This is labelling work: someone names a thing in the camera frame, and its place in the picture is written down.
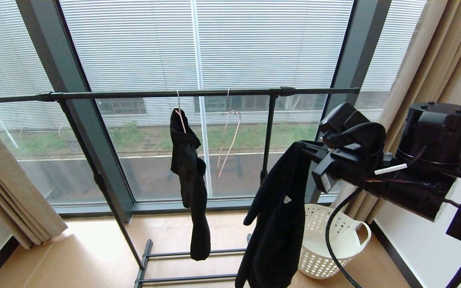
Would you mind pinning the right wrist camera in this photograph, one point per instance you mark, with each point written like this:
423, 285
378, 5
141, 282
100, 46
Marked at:
346, 124

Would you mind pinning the white laundry basket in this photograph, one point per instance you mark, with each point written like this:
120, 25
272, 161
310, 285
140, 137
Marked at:
318, 256

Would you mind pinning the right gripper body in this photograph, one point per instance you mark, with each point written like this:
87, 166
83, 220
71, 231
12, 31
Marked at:
324, 174

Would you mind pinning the window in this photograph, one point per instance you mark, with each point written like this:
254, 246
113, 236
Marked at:
134, 48

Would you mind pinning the beige curtain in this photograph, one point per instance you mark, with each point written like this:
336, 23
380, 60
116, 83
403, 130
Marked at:
426, 72
6, 192

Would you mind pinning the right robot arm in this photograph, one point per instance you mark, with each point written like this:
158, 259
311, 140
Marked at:
434, 136

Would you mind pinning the black clothes rack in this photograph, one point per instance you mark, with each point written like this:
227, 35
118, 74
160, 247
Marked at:
134, 94

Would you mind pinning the pink clothes hanger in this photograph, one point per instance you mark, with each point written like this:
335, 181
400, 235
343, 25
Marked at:
230, 148
180, 116

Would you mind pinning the black garment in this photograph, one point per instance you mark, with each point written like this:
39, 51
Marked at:
190, 176
282, 224

